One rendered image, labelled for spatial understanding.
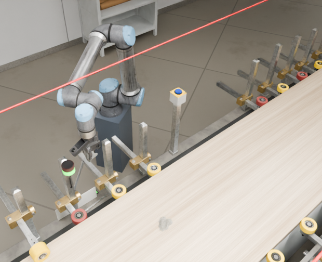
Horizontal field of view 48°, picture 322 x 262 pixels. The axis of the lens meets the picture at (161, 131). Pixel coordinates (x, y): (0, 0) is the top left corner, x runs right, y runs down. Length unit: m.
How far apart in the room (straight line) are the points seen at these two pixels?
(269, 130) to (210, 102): 1.64
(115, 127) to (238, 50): 2.57
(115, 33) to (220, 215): 1.23
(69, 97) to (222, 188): 0.96
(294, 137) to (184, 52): 2.64
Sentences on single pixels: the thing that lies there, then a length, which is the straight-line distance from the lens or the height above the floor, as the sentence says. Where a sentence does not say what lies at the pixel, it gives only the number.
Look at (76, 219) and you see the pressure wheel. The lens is 1.93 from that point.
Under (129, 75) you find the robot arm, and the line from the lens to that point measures 2.52.
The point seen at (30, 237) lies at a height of 0.96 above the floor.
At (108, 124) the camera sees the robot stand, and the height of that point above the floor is 0.56.
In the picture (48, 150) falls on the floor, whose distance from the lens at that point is 3.55.
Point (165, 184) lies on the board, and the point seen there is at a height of 0.90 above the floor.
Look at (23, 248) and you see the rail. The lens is 2.16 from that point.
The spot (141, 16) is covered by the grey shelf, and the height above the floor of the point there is 0.13.
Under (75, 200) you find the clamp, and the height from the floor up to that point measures 0.85.
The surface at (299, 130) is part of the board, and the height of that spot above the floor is 0.90.
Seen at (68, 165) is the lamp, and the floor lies 1.18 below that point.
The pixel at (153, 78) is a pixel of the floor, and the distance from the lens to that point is 4.29.
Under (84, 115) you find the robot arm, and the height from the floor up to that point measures 1.33.
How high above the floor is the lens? 2.52
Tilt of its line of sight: 44 degrees down
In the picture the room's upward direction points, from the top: 2 degrees clockwise
